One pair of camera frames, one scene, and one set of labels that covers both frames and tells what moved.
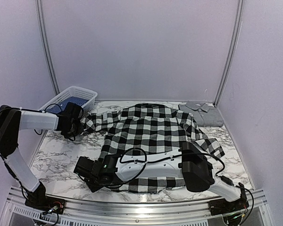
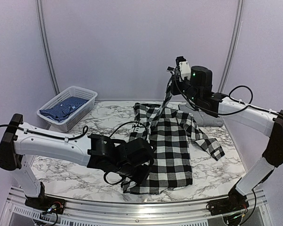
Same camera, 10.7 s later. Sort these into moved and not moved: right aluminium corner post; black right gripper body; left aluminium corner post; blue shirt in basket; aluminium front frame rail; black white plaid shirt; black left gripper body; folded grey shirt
Moved: black left gripper body; black right gripper body; black white plaid shirt
Not moved: left aluminium corner post; aluminium front frame rail; blue shirt in basket; right aluminium corner post; folded grey shirt
